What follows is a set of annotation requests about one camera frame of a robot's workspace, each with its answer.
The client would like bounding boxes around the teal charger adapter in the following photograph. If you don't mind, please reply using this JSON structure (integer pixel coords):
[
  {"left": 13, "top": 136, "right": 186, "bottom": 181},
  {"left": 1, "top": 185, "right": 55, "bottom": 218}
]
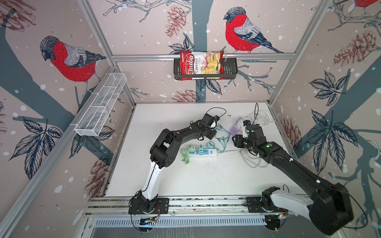
[{"left": 198, "top": 145, "right": 204, "bottom": 155}]

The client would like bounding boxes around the white blue power strip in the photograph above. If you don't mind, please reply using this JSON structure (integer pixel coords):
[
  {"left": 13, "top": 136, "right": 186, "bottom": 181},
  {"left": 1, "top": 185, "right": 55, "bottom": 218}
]
[{"left": 189, "top": 147, "right": 218, "bottom": 159}]

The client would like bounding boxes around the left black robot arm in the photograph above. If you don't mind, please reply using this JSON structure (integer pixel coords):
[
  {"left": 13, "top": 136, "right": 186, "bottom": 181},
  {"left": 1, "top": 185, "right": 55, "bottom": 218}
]
[{"left": 128, "top": 113, "right": 220, "bottom": 215}]

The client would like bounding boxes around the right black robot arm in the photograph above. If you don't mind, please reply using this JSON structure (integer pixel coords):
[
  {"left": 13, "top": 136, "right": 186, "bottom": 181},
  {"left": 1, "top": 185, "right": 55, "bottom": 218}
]
[{"left": 232, "top": 120, "right": 354, "bottom": 236}]

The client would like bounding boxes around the red cassava chips bag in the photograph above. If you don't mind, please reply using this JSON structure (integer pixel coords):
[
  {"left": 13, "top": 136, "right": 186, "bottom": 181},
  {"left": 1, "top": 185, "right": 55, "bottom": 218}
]
[{"left": 180, "top": 51, "right": 224, "bottom": 80}]

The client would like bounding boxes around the teal charging cable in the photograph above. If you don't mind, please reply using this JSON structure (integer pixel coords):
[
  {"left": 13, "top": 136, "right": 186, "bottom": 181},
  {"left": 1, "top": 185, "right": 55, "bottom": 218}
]
[{"left": 206, "top": 124, "right": 231, "bottom": 152}]

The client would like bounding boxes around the grey power strip cord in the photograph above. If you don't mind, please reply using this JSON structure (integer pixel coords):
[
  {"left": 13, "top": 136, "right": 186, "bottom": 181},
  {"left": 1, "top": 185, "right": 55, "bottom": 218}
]
[{"left": 217, "top": 148, "right": 270, "bottom": 169}]

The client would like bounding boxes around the green charging cable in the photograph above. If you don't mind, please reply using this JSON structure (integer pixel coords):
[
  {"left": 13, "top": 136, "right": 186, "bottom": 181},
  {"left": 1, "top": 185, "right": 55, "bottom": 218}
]
[{"left": 180, "top": 148, "right": 191, "bottom": 165}]

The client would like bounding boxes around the black wall basket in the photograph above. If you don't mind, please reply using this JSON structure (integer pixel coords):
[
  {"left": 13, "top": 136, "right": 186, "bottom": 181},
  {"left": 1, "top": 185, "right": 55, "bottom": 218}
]
[{"left": 173, "top": 58, "right": 238, "bottom": 80}]

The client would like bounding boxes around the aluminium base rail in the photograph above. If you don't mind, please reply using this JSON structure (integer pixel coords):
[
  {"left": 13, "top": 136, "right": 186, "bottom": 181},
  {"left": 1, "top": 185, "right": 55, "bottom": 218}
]
[{"left": 86, "top": 194, "right": 331, "bottom": 228}]

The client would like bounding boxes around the white wire wall basket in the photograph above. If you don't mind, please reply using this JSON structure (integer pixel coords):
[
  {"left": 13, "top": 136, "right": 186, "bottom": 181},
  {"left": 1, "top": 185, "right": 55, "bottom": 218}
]
[{"left": 74, "top": 72, "right": 127, "bottom": 137}]

